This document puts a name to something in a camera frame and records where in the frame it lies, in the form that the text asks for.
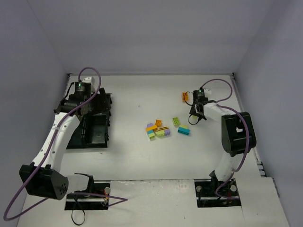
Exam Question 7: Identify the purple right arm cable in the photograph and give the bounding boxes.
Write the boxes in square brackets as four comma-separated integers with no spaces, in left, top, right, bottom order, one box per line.
[201,79,251,200]

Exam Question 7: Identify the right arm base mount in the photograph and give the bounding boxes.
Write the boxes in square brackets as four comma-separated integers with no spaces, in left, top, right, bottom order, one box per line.
[194,179,241,208]

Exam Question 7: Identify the black thin cable loop right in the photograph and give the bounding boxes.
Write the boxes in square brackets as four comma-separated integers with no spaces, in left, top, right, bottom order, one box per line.
[187,92,205,126]

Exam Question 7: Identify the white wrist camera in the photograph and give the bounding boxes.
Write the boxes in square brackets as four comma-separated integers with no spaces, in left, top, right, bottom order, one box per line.
[81,76,95,85]
[204,88,212,97]

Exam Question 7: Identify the orange square lego brick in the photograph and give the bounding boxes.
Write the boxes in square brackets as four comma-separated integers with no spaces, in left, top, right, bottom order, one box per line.
[181,92,188,103]

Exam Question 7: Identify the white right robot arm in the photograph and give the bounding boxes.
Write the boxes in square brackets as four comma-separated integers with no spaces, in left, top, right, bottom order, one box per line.
[190,89,257,182]

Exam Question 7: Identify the long teal lego brick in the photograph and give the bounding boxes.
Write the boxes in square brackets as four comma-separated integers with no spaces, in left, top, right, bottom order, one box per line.
[178,127,190,136]

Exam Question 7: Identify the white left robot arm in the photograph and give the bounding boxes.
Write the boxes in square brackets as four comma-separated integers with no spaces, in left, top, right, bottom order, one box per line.
[19,77,112,200]

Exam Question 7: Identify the black thin cable loop left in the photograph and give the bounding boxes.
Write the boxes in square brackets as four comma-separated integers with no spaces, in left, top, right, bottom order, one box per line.
[71,196,86,226]

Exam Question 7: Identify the purple lego with striped top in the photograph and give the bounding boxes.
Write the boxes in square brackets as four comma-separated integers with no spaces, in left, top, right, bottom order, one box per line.
[158,127,170,136]

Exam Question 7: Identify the black thin cable loop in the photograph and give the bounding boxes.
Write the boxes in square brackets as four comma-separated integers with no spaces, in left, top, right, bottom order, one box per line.
[187,92,205,126]
[71,196,86,226]

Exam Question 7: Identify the pale yellow sloped lego brick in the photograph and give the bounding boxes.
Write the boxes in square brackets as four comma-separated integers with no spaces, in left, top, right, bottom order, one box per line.
[179,124,189,130]

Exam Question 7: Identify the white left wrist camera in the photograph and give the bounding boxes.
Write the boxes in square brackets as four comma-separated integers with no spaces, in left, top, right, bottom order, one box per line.
[81,76,95,85]

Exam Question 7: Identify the green two-stud lego brick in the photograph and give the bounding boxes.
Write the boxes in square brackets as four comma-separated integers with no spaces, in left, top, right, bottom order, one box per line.
[172,117,180,126]

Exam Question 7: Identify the long orange lego brick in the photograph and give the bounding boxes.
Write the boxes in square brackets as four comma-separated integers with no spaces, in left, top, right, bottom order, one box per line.
[146,125,158,132]

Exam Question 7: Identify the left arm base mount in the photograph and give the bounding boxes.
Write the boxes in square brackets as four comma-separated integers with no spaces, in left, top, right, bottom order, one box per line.
[64,181,110,211]

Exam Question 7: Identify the pale green brick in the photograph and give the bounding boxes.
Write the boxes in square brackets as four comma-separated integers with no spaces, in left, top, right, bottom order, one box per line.
[148,135,156,141]

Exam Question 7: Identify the orange small lego brick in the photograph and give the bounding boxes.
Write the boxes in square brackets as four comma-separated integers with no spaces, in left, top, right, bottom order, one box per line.
[155,119,162,127]

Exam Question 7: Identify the black divided sorting bin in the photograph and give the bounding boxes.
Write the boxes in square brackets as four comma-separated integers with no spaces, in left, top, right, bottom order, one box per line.
[67,93,112,149]

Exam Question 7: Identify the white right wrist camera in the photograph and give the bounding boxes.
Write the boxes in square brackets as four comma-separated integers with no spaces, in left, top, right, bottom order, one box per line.
[204,88,212,97]

